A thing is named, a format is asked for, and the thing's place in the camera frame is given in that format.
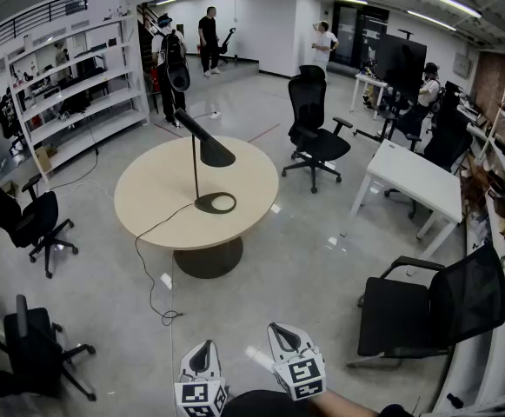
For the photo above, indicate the black office chair with headrest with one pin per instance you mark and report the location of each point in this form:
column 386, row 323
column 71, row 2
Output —
column 308, row 102

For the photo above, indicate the white power strip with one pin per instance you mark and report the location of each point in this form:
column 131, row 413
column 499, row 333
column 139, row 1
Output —
column 215, row 115

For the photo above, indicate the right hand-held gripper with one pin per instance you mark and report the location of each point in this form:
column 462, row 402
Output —
column 304, row 374

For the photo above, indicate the white rectangular table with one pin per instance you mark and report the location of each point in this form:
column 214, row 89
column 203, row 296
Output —
column 417, row 180

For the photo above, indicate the black desk lamp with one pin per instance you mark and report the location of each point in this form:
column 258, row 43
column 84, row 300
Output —
column 215, row 154

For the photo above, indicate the person's right forearm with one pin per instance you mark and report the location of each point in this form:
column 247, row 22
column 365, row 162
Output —
column 347, row 404

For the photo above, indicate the person's black clothing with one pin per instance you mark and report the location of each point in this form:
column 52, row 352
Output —
column 261, row 404

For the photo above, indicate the large black screen on stand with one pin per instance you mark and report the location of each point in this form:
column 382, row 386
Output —
column 402, row 68

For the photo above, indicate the black swivel office chair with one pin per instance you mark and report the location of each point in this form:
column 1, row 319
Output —
column 39, row 220
column 30, row 341

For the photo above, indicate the white open shelf unit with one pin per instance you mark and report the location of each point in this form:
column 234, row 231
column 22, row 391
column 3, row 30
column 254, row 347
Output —
column 104, row 98

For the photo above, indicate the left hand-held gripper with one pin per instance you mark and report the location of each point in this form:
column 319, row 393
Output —
column 200, row 395

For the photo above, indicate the black backpack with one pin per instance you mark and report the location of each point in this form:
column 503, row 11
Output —
column 176, row 63

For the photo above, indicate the black balcony railing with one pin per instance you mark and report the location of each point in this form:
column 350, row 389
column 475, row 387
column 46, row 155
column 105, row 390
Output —
column 30, row 17

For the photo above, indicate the flat cardboard box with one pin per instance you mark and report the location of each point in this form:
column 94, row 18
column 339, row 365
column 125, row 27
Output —
column 9, row 189

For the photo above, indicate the small white side table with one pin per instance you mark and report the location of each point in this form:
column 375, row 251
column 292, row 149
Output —
column 371, row 80

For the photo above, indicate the black mesh visitor chair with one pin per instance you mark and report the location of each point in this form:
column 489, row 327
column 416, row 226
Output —
column 395, row 315

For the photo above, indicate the dark glass door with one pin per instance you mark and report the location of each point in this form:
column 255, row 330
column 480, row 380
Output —
column 360, row 37

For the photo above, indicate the black handheld device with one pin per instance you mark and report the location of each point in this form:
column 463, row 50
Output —
column 226, row 44

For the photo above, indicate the round beige table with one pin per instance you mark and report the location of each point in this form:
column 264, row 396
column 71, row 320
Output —
column 156, row 189

